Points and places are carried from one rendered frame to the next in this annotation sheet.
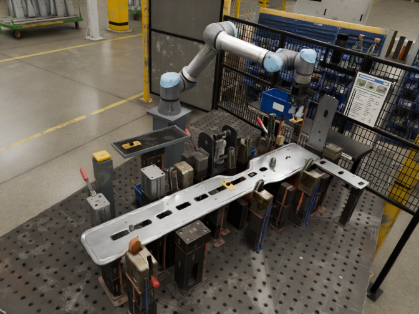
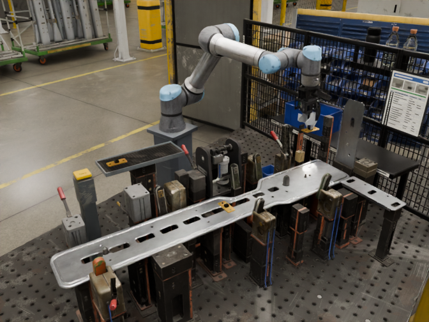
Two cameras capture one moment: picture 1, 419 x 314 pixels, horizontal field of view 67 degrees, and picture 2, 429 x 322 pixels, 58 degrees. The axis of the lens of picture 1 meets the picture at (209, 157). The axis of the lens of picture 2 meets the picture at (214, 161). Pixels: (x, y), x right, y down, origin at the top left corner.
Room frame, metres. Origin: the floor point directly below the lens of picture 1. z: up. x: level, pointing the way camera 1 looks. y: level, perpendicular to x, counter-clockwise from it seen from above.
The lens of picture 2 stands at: (-0.10, -0.30, 1.94)
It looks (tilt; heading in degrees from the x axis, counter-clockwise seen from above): 27 degrees down; 10
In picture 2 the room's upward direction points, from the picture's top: straight up
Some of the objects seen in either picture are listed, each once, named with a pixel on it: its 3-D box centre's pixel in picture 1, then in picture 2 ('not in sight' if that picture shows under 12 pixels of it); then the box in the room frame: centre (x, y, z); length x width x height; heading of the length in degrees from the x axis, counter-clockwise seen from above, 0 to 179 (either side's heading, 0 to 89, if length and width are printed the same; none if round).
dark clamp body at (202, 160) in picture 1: (196, 184); (196, 209); (1.39, 0.05, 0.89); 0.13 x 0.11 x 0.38; 43
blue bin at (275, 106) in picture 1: (284, 104); (311, 116); (2.17, -0.49, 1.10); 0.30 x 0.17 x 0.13; 50
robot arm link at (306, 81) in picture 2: (303, 78); (311, 79); (1.56, -0.42, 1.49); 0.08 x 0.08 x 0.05
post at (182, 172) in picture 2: (186, 185); (182, 209); (1.36, 0.11, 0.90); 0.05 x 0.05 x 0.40; 43
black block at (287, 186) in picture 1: (282, 207); (297, 235); (1.33, -0.42, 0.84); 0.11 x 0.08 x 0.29; 43
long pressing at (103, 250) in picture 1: (226, 187); (223, 209); (1.25, -0.10, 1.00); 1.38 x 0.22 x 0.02; 133
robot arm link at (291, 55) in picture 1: (285, 58); (288, 58); (1.59, -0.32, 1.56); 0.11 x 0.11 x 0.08; 57
